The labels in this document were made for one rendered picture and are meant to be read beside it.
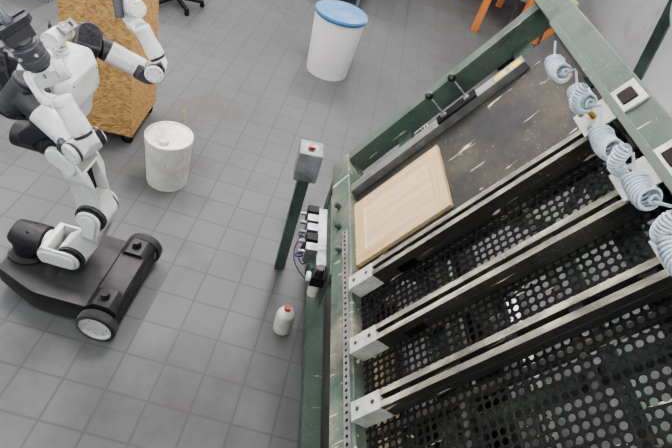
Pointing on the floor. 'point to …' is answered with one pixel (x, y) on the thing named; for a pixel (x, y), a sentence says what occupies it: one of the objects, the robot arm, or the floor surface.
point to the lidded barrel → (334, 39)
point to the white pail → (168, 155)
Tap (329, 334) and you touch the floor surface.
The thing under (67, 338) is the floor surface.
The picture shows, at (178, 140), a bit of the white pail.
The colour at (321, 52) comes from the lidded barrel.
